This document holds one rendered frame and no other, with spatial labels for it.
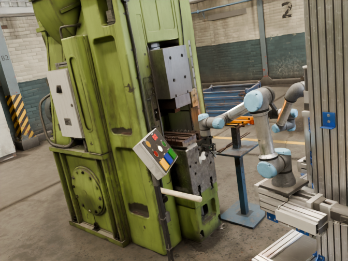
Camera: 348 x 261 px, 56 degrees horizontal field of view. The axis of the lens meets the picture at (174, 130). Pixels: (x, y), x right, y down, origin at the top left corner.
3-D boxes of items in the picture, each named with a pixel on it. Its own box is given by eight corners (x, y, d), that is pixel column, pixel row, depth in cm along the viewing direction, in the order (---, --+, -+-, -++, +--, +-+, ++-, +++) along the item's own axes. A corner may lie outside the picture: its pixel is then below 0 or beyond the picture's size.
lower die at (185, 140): (197, 141, 293) (195, 132, 291) (183, 148, 279) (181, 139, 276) (162, 138, 320) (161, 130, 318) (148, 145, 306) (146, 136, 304)
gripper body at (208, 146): (208, 154, 228) (206, 138, 225) (201, 151, 235) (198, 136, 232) (216, 150, 232) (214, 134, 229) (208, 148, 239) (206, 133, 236)
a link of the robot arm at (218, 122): (227, 115, 221) (215, 114, 229) (217, 119, 214) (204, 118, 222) (228, 126, 223) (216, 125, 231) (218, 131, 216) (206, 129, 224)
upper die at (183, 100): (190, 103, 284) (189, 92, 281) (176, 109, 269) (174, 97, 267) (156, 103, 311) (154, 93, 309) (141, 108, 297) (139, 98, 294)
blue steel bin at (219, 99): (264, 114, 699) (261, 81, 680) (251, 125, 636) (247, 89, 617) (214, 114, 767) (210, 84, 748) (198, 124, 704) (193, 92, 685)
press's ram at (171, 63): (198, 88, 291) (191, 43, 280) (171, 99, 263) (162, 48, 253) (163, 90, 318) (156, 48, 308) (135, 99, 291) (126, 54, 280)
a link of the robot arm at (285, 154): (295, 166, 208) (294, 146, 205) (285, 174, 200) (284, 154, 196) (278, 163, 217) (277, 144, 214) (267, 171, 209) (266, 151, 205)
